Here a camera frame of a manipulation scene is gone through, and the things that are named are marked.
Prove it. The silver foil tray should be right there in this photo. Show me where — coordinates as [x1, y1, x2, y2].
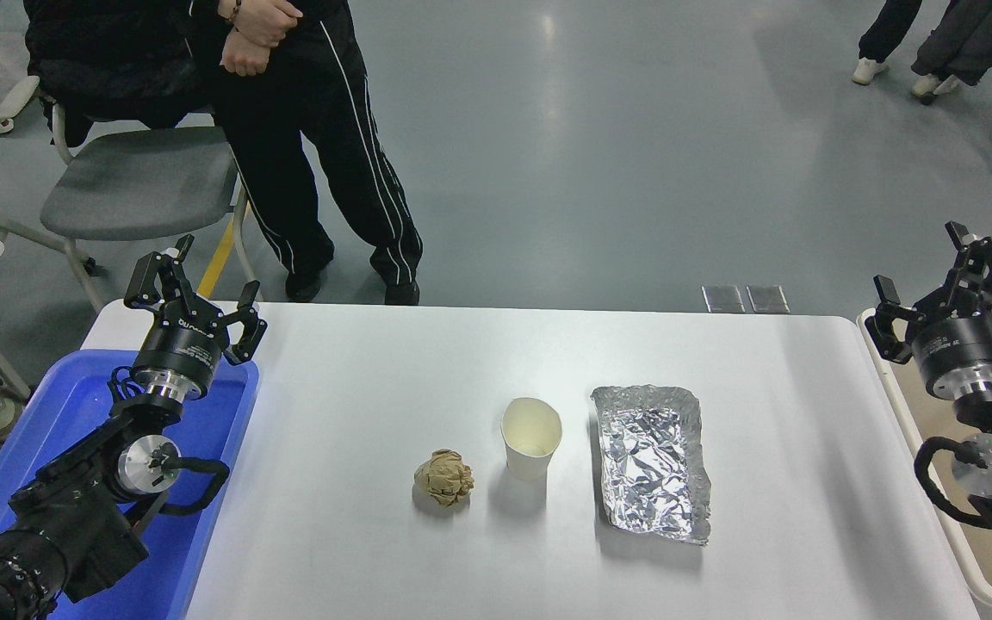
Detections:
[591, 384, 712, 546]

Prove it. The crumpled tan paper ball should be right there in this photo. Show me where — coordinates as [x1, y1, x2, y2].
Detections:
[413, 449, 475, 507]

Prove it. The white paper cup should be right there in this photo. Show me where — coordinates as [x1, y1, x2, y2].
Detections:
[500, 397, 563, 482]

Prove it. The blue plastic tray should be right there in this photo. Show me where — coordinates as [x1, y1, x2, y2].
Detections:
[0, 348, 261, 620]

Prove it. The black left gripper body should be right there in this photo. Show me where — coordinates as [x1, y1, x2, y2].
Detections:
[133, 310, 232, 391]

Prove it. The person's left hand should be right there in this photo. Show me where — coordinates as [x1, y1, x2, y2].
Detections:
[219, 33, 273, 78]

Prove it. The black jacket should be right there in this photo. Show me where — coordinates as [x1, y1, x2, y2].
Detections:
[22, 0, 214, 147]

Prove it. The large pale bin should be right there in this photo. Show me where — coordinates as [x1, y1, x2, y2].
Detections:
[856, 307, 992, 612]

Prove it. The metal floor plate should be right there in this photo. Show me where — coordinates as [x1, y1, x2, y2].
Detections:
[701, 285, 747, 314]
[746, 285, 791, 314]

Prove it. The grey chair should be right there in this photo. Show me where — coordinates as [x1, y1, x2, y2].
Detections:
[0, 102, 260, 313]

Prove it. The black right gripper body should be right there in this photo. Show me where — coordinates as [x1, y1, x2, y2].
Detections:
[911, 312, 992, 393]

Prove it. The person's right hand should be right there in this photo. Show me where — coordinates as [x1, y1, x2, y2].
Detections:
[236, 0, 303, 48]

